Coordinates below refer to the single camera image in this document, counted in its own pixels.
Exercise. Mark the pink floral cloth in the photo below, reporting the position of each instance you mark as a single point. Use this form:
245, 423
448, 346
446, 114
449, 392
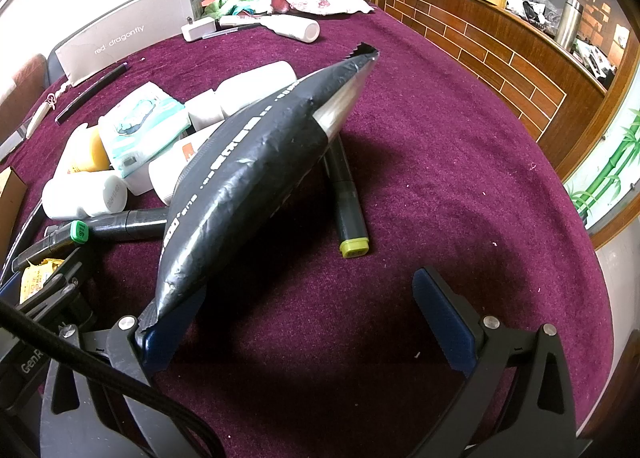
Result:
325, 0

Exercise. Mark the bamboo print panel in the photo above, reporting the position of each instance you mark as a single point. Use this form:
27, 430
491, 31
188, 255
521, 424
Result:
610, 163

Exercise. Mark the cardboard box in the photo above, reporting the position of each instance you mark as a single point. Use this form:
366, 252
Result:
10, 195

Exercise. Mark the white charger plug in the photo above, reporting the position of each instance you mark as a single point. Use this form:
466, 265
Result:
197, 29

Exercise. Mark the wet wipes pack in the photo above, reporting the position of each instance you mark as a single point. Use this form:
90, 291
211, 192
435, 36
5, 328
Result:
140, 123

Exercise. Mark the brown armchair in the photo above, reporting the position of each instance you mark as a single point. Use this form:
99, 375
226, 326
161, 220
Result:
25, 78

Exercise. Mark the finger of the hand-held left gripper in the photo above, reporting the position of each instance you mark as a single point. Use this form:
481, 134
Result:
75, 308
55, 288

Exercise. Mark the dark marker green cap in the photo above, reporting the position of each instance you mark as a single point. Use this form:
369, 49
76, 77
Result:
78, 231

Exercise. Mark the steel thermos flask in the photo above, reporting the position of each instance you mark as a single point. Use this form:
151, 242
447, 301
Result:
569, 23

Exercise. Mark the small white plastic bottle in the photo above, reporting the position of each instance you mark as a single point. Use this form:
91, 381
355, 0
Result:
82, 198

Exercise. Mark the dark marker yellow-green cap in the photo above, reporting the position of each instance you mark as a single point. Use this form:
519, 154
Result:
347, 208

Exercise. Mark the white bottle orange label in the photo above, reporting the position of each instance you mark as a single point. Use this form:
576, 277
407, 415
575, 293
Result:
172, 173

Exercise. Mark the yellow snack packet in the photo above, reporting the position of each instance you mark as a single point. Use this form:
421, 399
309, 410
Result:
36, 280

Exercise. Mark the white lotion bottle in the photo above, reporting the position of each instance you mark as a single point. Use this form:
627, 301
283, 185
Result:
295, 30

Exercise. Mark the large white plastic bottle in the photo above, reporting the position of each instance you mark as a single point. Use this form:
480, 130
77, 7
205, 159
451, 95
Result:
255, 88

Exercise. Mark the yellow cup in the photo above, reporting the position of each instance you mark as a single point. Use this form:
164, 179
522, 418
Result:
74, 148

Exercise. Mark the short white plastic bottle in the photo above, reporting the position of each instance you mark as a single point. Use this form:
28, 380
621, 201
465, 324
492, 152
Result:
202, 109

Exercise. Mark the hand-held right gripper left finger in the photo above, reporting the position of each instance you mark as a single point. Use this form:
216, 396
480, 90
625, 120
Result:
160, 340

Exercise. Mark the grey shoe box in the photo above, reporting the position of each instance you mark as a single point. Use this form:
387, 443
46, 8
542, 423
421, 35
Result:
125, 33

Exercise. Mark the white pen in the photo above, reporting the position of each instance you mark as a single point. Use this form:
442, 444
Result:
232, 30

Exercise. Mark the green cloth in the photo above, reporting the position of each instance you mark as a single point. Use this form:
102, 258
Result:
225, 6

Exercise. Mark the black marker purple cap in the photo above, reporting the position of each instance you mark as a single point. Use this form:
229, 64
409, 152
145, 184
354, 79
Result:
90, 93

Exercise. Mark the black foil snack bag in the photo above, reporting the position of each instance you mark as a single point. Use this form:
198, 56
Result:
240, 178

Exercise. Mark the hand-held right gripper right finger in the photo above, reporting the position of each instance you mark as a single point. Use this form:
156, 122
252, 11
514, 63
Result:
442, 319

